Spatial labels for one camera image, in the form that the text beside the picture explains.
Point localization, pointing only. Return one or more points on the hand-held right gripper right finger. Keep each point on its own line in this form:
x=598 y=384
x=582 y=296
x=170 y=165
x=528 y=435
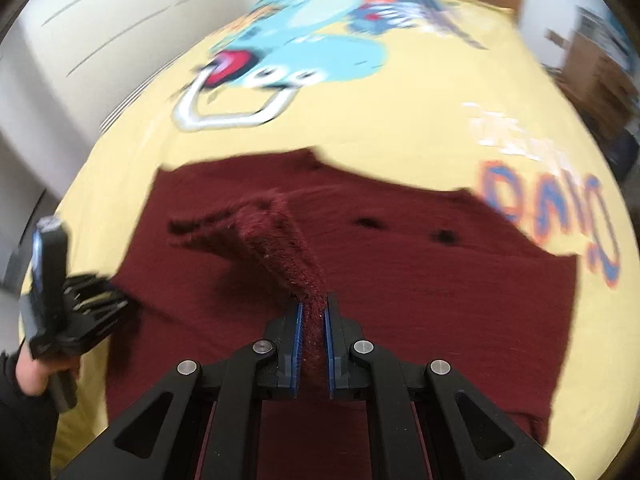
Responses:
x=330 y=350

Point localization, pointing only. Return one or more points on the white wardrobe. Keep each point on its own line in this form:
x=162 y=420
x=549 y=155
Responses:
x=125 y=25

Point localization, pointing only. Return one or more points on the maroon knit sweater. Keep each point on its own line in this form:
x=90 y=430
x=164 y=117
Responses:
x=425 y=280

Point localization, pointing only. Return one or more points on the wooden desk cabinet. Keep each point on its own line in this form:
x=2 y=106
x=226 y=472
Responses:
x=595 y=80

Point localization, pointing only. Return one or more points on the person's left forearm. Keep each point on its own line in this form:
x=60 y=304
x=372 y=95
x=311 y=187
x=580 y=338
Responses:
x=25 y=435

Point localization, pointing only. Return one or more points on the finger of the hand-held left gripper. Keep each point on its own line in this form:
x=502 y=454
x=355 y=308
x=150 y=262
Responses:
x=50 y=260

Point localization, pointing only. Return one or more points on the person's left hand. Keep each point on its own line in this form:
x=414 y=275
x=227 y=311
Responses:
x=32 y=372

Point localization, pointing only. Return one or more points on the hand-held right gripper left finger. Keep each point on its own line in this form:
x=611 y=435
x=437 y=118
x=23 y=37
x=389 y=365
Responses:
x=298 y=350

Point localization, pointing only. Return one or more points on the yellow printed blanket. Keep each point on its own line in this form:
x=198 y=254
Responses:
x=400 y=125

